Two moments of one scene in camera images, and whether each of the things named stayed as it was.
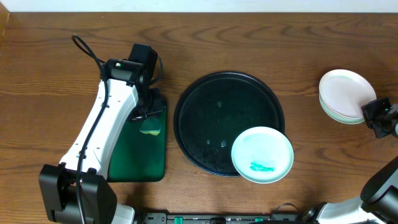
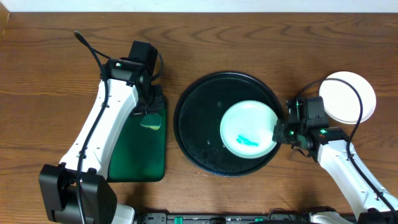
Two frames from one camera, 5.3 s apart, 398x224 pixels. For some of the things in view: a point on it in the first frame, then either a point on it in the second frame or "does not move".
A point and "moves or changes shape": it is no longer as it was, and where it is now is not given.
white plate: x=346 y=91 moves or changes shape
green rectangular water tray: x=139 y=157 does not move
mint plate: x=262 y=155 -> x=247 y=128
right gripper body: x=375 y=113 -> x=289 y=134
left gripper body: x=152 y=110 does not move
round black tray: x=215 y=108 does not move
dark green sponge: x=150 y=126 moves or changes shape
